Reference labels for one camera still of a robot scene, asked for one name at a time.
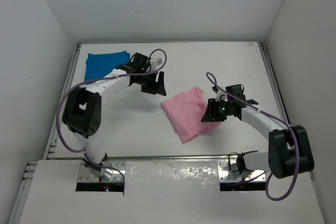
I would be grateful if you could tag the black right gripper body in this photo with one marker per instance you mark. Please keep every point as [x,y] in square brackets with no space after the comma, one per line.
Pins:
[223,110]

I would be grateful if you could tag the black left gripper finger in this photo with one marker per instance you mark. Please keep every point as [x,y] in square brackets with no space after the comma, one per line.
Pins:
[129,66]
[159,85]

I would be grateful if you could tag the pink t shirt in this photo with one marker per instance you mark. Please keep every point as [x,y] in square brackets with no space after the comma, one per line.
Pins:
[185,112]

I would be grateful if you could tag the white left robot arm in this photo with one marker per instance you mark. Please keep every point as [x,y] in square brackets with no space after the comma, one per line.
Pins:
[81,107]

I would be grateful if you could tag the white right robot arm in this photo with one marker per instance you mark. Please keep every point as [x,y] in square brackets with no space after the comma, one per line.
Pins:
[286,145]

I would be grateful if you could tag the blue folded t shirt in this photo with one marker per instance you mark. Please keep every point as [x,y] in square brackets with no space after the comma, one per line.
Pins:
[99,65]

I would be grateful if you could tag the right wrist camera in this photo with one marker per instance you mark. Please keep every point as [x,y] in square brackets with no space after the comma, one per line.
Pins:
[236,90]

